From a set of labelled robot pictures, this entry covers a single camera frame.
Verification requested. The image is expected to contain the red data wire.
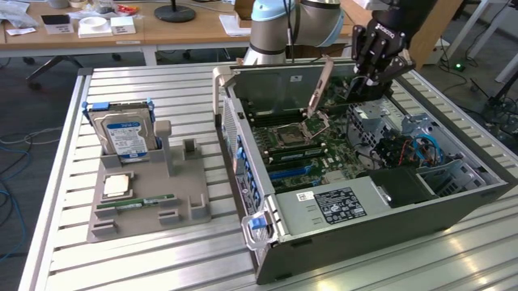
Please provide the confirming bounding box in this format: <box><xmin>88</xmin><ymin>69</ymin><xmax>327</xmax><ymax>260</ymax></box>
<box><xmin>398</xmin><ymin>139</ymin><xmax>418</xmax><ymax>167</ymax></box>

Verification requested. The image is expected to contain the perforated metal drive cage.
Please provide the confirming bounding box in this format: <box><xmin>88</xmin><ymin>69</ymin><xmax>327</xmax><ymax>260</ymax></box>
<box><xmin>347</xmin><ymin>99</ymin><xmax>406</xmax><ymax>152</ymax></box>

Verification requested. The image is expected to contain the grey metal disk bracket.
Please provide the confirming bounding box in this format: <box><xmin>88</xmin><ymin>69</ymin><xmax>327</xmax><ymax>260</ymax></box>
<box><xmin>399</xmin><ymin>112</ymin><xmax>440</xmax><ymax>138</ymax></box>

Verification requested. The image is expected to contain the white floor cable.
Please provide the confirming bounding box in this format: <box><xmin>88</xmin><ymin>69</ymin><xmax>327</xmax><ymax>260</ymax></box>
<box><xmin>0</xmin><ymin>127</ymin><xmax>61</xmax><ymax>146</ymax></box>

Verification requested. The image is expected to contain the clear plastic bag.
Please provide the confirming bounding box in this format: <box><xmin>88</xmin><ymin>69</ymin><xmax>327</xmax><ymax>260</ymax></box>
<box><xmin>0</xmin><ymin>0</ymin><xmax>40</xmax><ymax>28</ymax></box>

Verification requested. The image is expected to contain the flat white box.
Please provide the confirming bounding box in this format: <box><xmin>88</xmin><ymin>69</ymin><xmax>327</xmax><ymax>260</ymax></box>
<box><xmin>77</xmin><ymin>25</ymin><xmax>113</xmax><ymax>39</ymax></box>

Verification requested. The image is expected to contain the green motherboard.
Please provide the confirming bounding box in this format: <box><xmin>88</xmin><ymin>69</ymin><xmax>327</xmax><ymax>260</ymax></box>
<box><xmin>241</xmin><ymin>99</ymin><xmax>372</xmax><ymax>195</ymax></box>

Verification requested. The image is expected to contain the grey power supply unit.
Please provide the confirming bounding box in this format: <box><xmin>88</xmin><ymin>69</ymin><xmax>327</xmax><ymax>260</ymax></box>
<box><xmin>275</xmin><ymin>176</ymin><xmax>391</xmax><ymax>236</ymax></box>

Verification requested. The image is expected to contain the CPU chip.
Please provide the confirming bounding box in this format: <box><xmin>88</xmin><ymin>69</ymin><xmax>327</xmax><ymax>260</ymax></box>
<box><xmin>103</xmin><ymin>175</ymin><xmax>132</xmax><ymax>196</ymax></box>

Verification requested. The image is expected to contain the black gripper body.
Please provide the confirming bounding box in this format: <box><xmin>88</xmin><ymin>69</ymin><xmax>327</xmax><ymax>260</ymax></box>
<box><xmin>360</xmin><ymin>0</ymin><xmax>442</xmax><ymax>78</ymax></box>

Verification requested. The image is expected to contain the blue data wire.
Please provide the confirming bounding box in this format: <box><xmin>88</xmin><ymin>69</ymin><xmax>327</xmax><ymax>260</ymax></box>
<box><xmin>416</xmin><ymin>133</ymin><xmax>446</xmax><ymax>167</ymax></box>

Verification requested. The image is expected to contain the black chair base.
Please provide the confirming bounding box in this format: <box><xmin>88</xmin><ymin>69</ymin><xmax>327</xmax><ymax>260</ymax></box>
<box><xmin>24</xmin><ymin>54</ymin><xmax>123</xmax><ymax>90</ymax></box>

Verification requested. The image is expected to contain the black lamp base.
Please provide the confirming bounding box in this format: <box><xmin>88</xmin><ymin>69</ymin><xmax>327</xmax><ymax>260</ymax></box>
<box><xmin>153</xmin><ymin>0</ymin><xmax>197</xmax><ymax>24</ymax></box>

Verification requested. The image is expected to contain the blue floor cable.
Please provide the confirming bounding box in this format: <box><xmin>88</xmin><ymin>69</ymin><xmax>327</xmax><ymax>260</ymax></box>
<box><xmin>0</xmin><ymin>142</ymin><xmax>33</xmax><ymax>261</ymax></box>

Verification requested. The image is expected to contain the grey plastic parts rack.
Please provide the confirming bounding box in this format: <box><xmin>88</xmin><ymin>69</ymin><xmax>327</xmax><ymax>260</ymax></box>
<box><xmin>87</xmin><ymin>119</ymin><xmax>212</xmax><ymax>244</ymax></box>

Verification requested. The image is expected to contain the graphics card with metal bracket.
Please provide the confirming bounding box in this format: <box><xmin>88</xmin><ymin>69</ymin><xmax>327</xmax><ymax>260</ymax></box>
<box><xmin>306</xmin><ymin>55</ymin><xmax>394</xmax><ymax>119</ymax></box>

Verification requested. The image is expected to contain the white desk frame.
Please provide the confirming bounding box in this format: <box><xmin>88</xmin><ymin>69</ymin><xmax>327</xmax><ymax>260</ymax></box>
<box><xmin>444</xmin><ymin>0</ymin><xmax>518</xmax><ymax>82</ymax></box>

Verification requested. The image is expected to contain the open grey PC case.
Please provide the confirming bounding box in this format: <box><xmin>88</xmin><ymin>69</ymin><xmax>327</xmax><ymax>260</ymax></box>
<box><xmin>212</xmin><ymin>56</ymin><xmax>511</xmax><ymax>286</ymax></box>

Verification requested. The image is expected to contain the hard disk in blue caddy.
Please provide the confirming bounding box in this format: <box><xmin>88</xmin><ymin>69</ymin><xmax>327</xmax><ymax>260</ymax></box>
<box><xmin>81</xmin><ymin>98</ymin><xmax>157</xmax><ymax>165</ymax></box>

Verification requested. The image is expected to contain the stack of white papers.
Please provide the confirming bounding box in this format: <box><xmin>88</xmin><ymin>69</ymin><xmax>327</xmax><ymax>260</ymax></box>
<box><xmin>217</xmin><ymin>13</ymin><xmax>253</xmax><ymax>38</ymax></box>

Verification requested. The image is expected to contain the plain white box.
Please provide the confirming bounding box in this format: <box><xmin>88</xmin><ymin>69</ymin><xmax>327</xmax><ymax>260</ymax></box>
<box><xmin>109</xmin><ymin>16</ymin><xmax>136</xmax><ymax>36</ymax></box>

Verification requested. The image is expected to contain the white tape roll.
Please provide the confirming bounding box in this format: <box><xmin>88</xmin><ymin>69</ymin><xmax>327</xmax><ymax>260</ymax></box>
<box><xmin>79</xmin><ymin>16</ymin><xmax>105</xmax><ymax>30</ymax></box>

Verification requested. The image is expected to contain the wooden desk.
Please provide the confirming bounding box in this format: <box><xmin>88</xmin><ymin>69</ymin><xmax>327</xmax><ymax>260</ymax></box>
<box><xmin>0</xmin><ymin>0</ymin><xmax>364</xmax><ymax>58</ymax></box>

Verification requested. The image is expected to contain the small cardboard box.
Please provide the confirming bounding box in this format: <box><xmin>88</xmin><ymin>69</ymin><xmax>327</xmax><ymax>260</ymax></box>
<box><xmin>233</xmin><ymin>0</ymin><xmax>255</xmax><ymax>22</ymax></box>

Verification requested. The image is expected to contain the CPU socket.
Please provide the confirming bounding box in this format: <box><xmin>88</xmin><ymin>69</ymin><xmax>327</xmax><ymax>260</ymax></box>
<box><xmin>275</xmin><ymin>124</ymin><xmax>308</xmax><ymax>147</ymax></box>

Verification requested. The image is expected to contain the metal disk bay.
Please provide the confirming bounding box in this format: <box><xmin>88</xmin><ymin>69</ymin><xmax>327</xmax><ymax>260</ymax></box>
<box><xmin>416</xmin><ymin>159</ymin><xmax>488</xmax><ymax>198</ymax></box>

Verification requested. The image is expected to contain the white box with black top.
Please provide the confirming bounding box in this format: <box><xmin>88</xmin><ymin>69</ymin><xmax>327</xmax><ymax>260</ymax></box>
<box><xmin>41</xmin><ymin>14</ymin><xmax>76</xmax><ymax>35</ymax></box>

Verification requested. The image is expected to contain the RAM stick with label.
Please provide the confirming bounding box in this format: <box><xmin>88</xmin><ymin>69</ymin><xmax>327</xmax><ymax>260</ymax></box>
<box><xmin>265</xmin><ymin>147</ymin><xmax>326</xmax><ymax>163</ymax></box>

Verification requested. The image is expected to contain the wooden cabinet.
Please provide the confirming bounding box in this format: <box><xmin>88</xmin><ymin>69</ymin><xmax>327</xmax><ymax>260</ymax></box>
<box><xmin>342</xmin><ymin>0</ymin><xmax>464</xmax><ymax>71</ymax></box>

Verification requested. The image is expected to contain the black camera cable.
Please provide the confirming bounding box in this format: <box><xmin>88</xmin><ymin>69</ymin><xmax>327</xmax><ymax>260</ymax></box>
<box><xmin>283</xmin><ymin>0</ymin><xmax>303</xmax><ymax>63</ymax></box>

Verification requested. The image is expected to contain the green RAM stick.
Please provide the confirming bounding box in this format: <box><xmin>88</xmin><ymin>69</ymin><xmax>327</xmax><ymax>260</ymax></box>
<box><xmin>96</xmin><ymin>193</ymin><xmax>177</xmax><ymax>210</ymax></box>

